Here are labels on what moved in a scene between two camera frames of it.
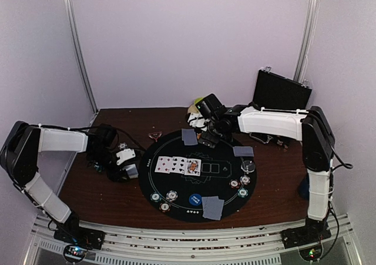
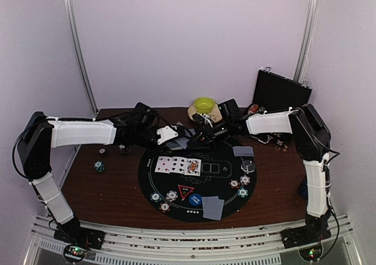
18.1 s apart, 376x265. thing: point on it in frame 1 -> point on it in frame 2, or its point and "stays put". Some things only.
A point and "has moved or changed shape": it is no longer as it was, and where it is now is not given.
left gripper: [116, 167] -> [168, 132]
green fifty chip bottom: [155, 197] stays put
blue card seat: [243, 151] stays put
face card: [192, 167] stays put
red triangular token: [155, 135] has moved or changed shape
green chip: [242, 193] stays put
